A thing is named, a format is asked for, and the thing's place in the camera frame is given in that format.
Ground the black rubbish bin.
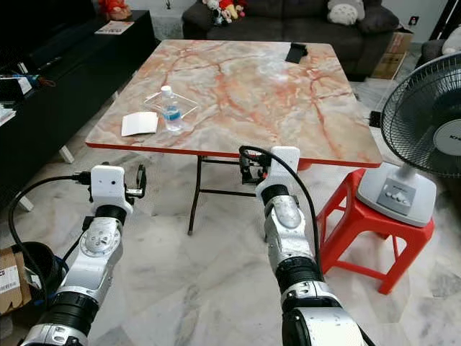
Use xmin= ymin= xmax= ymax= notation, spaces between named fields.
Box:
xmin=18 ymin=241 xmax=73 ymax=329

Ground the white paper sheet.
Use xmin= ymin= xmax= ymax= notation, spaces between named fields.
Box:
xmin=121 ymin=112 xmax=159 ymax=138

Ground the clear plastic water bottle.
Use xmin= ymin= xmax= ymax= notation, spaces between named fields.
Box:
xmin=160 ymin=85 xmax=183 ymax=133

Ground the clear plastic tray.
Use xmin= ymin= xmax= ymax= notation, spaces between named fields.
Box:
xmin=143 ymin=92 xmax=199 ymax=120

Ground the black low cabinet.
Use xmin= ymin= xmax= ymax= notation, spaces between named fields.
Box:
xmin=0 ymin=11 xmax=158 ymax=206

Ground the red plastic stool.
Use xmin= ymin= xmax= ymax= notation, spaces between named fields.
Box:
xmin=315 ymin=167 xmax=435 ymax=295

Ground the white paper stack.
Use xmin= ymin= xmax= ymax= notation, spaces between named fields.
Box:
xmin=0 ymin=105 xmax=17 ymax=125

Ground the black phone stand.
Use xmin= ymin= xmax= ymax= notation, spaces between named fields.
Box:
xmin=285 ymin=42 xmax=309 ymax=64

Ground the black device with white label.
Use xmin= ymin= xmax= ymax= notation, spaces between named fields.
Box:
xmin=11 ymin=74 xmax=38 ymax=96

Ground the dark grey long sofa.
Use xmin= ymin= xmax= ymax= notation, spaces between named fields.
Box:
xmin=182 ymin=0 xmax=411 ymax=80

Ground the brown box with barcode label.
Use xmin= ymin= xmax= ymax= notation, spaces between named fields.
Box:
xmin=0 ymin=247 xmax=33 ymax=315

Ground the black cage electric fan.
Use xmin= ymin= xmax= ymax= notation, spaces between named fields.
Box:
xmin=357 ymin=52 xmax=461 ymax=228

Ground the red white magazine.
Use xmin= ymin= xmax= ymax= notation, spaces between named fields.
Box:
xmin=94 ymin=21 xmax=135 ymax=35

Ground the white lace covered side table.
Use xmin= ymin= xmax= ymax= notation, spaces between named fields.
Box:
xmin=151 ymin=9 xmax=184 ymax=40

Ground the red white doll plush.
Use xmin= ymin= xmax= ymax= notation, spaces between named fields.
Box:
xmin=203 ymin=0 xmax=247 ymax=26

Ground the red dressed figurine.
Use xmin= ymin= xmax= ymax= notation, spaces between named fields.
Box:
xmin=97 ymin=0 xmax=132 ymax=20

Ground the tall brown cardboard box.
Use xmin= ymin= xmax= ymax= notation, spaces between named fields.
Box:
xmin=371 ymin=30 xmax=413 ymax=80

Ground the grey round totoro plush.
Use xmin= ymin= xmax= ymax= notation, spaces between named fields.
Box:
xmin=326 ymin=0 xmax=367 ymax=25

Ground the dark grey armchair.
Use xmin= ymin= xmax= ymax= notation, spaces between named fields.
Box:
xmin=419 ymin=37 xmax=461 ymax=69

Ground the white grey long plush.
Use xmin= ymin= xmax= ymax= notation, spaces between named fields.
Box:
xmin=441 ymin=26 xmax=461 ymax=56

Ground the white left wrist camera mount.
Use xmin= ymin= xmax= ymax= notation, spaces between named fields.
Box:
xmin=90 ymin=165 xmax=133 ymax=217

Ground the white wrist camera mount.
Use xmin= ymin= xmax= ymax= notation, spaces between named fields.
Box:
xmin=90 ymin=165 xmax=133 ymax=217
xmin=256 ymin=146 xmax=302 ymax=190

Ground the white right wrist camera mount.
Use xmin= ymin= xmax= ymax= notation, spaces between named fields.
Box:
xmin=256 ymin=146 xmax=302 ymax=190

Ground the black metal table frame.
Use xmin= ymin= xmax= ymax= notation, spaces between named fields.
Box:
xmin=187 ymin=153 xmax=260 ymax=235

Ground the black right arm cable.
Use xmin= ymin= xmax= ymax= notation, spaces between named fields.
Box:
xmin=239 ymin=146 xmax=322 ymax=264

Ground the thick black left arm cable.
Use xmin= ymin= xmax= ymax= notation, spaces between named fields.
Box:
xmin=9 ymin=173 xmax=94 ymax=311

